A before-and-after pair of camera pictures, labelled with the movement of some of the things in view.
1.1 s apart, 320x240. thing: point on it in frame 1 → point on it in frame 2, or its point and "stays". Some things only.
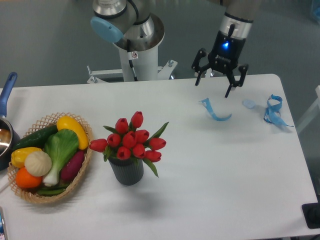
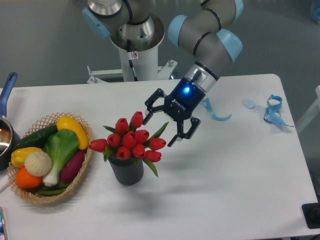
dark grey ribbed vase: (128, 172) stays
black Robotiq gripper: (224, 56) → (179, 104)
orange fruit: (25, 180) stays
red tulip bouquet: (126, 141) stays
